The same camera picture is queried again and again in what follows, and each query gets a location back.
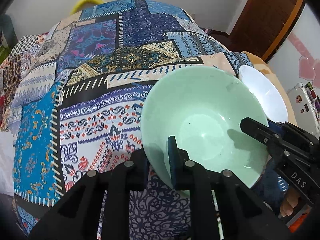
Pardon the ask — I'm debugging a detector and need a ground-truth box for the white bowl with dots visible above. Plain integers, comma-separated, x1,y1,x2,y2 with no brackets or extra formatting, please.
239,65,289,123

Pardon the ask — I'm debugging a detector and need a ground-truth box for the mint green bowl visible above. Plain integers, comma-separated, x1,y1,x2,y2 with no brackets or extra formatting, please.
140,66,268,187

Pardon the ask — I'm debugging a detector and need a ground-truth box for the right hand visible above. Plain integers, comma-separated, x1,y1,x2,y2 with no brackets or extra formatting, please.
280,187,300,217

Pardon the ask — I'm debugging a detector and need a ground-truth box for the white sticker suitcase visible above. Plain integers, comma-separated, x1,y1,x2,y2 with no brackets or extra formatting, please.
287,82,319,138

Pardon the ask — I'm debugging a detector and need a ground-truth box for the white wardrobe with hearts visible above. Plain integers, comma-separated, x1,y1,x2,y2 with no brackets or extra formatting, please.
268,5,319,96

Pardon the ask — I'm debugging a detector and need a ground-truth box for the blue patchwork bedspread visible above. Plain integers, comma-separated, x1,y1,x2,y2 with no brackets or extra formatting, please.
1,0,251,237

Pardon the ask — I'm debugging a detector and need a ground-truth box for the brown wooden door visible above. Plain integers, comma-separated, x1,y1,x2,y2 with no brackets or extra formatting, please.
229,0,305,62

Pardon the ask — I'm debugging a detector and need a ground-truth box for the yellow foam ring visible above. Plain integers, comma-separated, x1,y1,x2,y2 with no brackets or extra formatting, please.
69,0,106,16

